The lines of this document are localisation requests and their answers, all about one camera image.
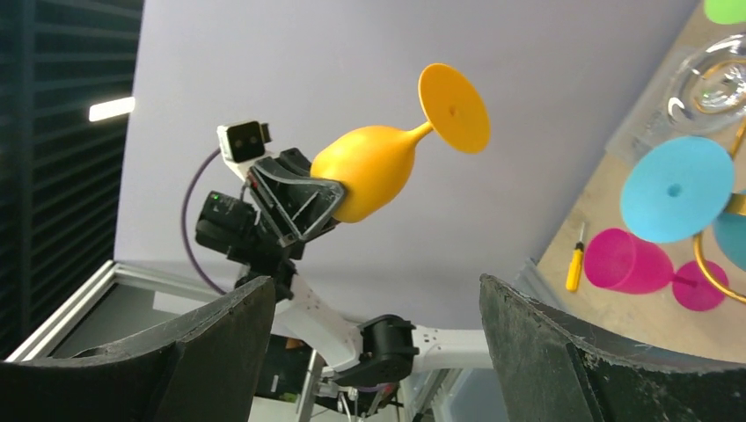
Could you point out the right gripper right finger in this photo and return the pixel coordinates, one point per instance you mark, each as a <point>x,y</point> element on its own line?
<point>553,366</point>

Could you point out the gold wire glass rack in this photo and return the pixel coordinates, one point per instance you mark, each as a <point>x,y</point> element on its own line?
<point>722,244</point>

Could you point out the blue wine glass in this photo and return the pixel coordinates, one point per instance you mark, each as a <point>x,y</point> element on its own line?
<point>677,189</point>

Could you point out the yellow handled screwdriver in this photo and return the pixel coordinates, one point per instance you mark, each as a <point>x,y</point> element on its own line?
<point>575,266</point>

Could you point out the pink wine glass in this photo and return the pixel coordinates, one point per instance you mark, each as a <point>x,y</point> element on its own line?
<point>618,261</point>

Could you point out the clear wine glass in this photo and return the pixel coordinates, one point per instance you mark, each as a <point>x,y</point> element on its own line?
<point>681,111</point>

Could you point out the orange wine glass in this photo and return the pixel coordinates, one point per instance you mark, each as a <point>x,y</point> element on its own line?
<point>374,163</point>

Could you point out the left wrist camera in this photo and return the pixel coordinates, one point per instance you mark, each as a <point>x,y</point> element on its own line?
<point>243,144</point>

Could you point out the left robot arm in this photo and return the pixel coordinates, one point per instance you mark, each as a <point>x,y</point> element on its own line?
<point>385,349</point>

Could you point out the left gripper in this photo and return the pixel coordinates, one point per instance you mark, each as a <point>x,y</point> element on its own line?
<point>292,207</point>

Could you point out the clear plastic organizer box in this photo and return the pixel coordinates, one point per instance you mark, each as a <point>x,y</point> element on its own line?
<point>647,124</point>

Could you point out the green wine glass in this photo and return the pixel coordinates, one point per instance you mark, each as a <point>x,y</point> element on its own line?
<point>725,12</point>

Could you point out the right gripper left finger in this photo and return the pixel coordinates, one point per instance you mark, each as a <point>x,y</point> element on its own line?
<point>201,366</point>

